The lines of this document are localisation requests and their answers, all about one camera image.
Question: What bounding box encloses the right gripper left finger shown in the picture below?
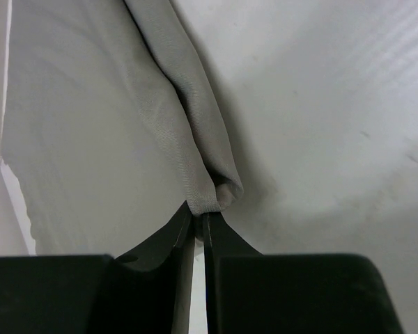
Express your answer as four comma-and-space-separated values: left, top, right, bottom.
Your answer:
0, 205, 194, 333

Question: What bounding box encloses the grey cloth placemat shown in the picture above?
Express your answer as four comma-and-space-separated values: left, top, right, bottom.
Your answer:
2, 1, 243, 255

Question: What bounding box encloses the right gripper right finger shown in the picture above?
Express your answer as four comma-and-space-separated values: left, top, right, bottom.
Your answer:
202, 213, 403, 333

